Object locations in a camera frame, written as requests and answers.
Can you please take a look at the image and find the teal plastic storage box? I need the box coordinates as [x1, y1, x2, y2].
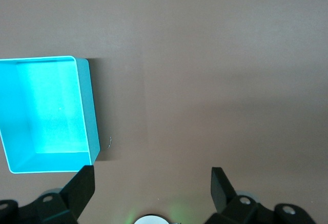
[0, 55, 101, 175]

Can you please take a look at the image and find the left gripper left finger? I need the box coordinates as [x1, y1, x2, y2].
[0, 165, 96, 224]

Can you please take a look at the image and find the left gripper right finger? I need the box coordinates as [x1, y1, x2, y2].
[204, 167, 315, 224]

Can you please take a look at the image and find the brown table cover mat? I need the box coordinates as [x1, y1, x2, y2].
[0, 0, 328, 224]

